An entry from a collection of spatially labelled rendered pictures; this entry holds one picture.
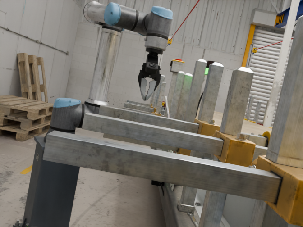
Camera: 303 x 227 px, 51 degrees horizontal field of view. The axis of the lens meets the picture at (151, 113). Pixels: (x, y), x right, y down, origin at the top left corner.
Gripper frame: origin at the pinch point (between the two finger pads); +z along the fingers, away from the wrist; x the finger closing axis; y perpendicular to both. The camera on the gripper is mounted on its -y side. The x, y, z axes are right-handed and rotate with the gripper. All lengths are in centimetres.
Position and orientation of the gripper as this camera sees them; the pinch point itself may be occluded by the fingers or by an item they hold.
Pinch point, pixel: (145, 97)
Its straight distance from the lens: 130.4
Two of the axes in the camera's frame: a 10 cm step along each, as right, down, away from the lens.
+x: -9.8, -1.9, -0.8
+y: -0.6, -0.9, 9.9
